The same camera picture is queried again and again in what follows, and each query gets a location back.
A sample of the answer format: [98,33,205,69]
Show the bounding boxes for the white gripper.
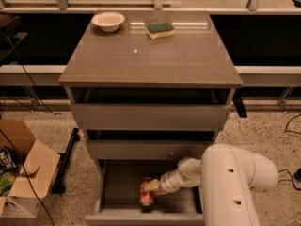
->
[143,169,201,196]

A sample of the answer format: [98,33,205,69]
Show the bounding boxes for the red coke can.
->
[140,177,153,206]

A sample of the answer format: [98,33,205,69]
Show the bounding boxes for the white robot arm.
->
[140,144,279,226]

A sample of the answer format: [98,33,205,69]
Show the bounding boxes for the bottom grey drawer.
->
[86,160,204,226]

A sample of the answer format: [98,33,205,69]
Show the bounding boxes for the grey drawer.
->
[67,87,233,131]
[86,160,204,226]
[86,130,218,160]

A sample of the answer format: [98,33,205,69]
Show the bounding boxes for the middle grey drawer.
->
[86,130,218,160]

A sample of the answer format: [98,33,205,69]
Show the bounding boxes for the top grey drawer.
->
[67,87,233,131]

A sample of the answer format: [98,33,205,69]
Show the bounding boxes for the grey drawer cabinet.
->
[57,10,244,162]

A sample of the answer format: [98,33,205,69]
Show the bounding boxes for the black bar on floor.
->
[51,128,80,194]

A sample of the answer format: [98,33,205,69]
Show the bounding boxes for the open cardboard box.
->
[0,120,60,218]

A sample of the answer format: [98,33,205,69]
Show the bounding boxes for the green packet in box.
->
[0,171,16,197]

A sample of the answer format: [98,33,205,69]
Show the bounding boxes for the chip bag in box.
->
[0,147,16,174]

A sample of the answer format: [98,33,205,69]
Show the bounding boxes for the green yellow sponge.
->
[147,23,174,40]

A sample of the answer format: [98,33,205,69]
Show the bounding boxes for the white bowl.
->
[91,12,125,32]

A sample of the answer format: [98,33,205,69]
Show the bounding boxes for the black cable right floor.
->
[277,112,301,192]

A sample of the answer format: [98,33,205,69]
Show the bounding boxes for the black cable floor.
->
[0,35,56,226]
[277,112,301,192]

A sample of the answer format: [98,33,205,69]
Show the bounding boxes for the black cable left floor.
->
[0,35,56,226]

